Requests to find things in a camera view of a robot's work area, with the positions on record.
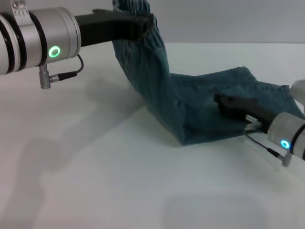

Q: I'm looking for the right arm cable with connector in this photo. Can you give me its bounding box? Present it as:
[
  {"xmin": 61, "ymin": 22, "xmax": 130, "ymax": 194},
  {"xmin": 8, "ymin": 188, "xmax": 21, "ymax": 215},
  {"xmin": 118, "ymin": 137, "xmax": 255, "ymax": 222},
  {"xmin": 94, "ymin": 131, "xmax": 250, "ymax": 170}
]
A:
[{"xmin": 246, "ymin": 133, "xmax": 293, "ymax": 167}]

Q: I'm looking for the blue denim shorts cartoon print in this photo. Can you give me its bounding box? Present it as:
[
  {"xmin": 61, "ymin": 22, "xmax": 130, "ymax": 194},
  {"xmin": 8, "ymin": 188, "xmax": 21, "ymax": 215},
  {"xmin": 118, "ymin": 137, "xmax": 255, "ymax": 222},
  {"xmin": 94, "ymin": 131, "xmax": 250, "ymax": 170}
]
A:
[{"xmin": 112, "ymin": 0, "xmax": 305, "ymax": 146}]

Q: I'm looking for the left arm cable with connector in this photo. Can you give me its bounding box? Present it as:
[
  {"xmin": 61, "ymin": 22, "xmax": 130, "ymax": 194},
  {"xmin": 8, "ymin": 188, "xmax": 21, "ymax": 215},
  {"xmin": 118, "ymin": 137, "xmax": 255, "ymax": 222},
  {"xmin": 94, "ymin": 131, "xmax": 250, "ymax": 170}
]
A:
[{"xmin": 39, "ymin": 54, "xmax": 84, "ymax": 90}]

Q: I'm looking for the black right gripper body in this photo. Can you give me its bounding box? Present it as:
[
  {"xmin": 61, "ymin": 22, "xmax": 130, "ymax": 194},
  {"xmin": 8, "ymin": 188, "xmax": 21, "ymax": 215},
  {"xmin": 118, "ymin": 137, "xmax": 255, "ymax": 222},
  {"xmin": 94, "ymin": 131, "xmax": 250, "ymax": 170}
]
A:
[{"xmin": 224, "ymin": 95, "xmax": 278, "ymax": 133}]

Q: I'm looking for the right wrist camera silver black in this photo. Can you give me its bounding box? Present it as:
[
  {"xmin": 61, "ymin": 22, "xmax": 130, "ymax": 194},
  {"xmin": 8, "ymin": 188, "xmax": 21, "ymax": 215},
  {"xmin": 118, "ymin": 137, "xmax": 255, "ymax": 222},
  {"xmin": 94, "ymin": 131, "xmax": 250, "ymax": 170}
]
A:
[{"xmin": 289, "ymin": 79, "xmax": 305, "ymax": 113}]

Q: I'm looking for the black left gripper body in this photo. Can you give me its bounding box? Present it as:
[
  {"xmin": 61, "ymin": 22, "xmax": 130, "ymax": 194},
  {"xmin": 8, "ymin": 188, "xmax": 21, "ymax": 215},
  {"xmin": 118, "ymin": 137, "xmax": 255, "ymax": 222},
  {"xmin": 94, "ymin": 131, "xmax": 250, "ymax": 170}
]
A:
[{"xmin": 74, "ymin": 9, "xmax": 143, "ymax": 47}]

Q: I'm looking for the arm cable with connector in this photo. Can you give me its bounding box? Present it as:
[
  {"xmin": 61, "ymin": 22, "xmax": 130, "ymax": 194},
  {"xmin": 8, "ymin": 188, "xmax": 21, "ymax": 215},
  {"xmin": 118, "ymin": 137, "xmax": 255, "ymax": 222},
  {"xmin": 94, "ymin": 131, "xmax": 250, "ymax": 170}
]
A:
[
  {"xmin": 246, "ymin": 133, "xmax": 293, "ymax": 167},
  {"xmin": 39, "ymin": 54, "xmax": 84, "ymax": 90}
]

